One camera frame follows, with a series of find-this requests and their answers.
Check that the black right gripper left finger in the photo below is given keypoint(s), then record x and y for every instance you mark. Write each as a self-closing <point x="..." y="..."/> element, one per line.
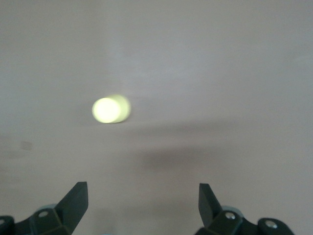
<point x="61" y="220"/>

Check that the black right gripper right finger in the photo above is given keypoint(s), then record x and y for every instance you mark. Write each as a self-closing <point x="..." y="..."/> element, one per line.
<point x="220" y="222"/>

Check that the yellow plastic cup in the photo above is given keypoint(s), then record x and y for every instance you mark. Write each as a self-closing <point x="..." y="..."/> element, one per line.
<point x="107" y="110"/>

